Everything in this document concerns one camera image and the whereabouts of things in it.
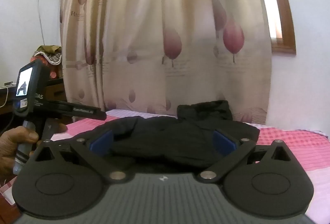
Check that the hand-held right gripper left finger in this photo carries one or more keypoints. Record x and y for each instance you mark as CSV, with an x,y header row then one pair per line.
x,y
101,143

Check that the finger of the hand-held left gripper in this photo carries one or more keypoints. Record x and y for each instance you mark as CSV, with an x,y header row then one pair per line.
x,y
100,114

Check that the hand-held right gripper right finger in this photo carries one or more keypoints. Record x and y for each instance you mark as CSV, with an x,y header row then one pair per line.
x,y
223,142

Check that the black padded jacket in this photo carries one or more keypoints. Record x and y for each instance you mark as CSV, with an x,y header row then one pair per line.
x,y
167,136

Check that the person's left hand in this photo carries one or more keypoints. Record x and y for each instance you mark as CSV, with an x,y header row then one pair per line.
x,y
11,144

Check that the pile of patterned cloth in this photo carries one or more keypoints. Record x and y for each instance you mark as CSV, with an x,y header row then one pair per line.
x,y
49,55

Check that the pink and purple checked bedsheet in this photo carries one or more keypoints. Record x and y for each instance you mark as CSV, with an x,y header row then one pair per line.
x,y
283,141

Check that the cream curtain with pink print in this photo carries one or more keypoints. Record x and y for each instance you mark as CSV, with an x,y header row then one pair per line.
x,y
154,33

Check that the wooden window frame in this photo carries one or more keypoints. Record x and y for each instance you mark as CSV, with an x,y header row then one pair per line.
x,y
285,20

